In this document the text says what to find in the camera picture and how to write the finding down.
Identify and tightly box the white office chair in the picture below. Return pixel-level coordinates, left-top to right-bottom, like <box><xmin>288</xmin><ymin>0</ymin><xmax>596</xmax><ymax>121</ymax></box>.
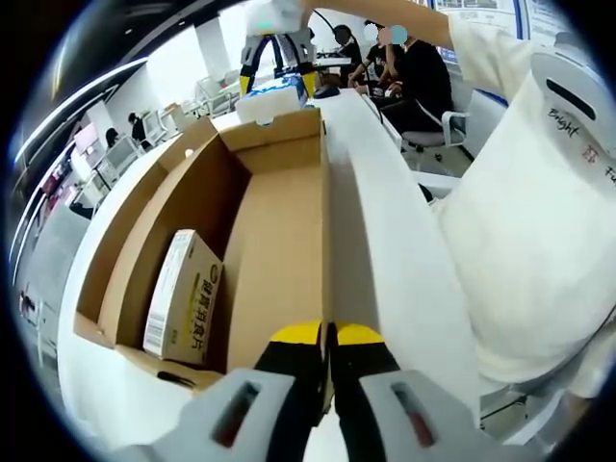
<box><xmin>400</xmin><ymin>110</ymin><xmax>472</xmax><ymax>158</ymax></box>
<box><xmin>196</xmin><ymin>76</ymin><xmax>232</xmax><ymax>115</ymax></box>

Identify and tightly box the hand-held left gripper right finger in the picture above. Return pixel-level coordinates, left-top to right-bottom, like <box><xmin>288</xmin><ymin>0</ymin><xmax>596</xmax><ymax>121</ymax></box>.
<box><xmin>331</xmin><ymin>322</ymin><xmax>526</xmax><ymax>462</ymax></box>

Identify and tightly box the brown cardboard shoe box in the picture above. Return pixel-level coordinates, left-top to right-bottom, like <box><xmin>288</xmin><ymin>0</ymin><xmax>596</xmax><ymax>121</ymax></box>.
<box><xmin>72</xmin><ymin>106</ymin><xmax>336</xmax><ymax>427</ymax></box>

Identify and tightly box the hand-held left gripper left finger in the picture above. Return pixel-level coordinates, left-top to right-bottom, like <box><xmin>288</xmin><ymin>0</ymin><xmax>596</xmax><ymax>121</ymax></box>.
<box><xmin>119</xmin><ymin>320</ymin><xmax>331</xmax><ymax>462</ymax></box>

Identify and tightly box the blue wall poster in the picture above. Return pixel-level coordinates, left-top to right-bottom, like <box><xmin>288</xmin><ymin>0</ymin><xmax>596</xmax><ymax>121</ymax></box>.
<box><xmin>432</xmin><ymin>0</ymin><xmax>554</xmax><ymax>42</ymax></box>

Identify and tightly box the blue tissue pack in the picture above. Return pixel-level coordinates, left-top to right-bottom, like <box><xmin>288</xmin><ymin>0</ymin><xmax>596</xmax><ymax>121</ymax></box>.
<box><xmin>234</xmin><ymin>71</ymin><xmax>310</xmax><ymax>125</ymax></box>

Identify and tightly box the operator in white shirt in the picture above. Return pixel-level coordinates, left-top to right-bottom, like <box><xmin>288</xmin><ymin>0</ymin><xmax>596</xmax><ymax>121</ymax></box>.
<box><xmin>432</xmin><ymin>13</ymin><xmax>616</xmax><ymax>400</ymax></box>

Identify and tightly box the white medicine box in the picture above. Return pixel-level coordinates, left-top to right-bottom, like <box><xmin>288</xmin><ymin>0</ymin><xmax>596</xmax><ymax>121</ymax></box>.
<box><xmin>142</xmin><ymin>228</ymin><xmax>225</xmax><ymax>366</ymax></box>

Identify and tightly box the white chest-worn device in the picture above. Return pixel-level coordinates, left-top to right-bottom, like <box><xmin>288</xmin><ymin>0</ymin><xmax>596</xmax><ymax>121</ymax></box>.
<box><xmin>528</xmin><ymin>31</ymin><xmax>616</xmax><ymax>163</ymax></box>

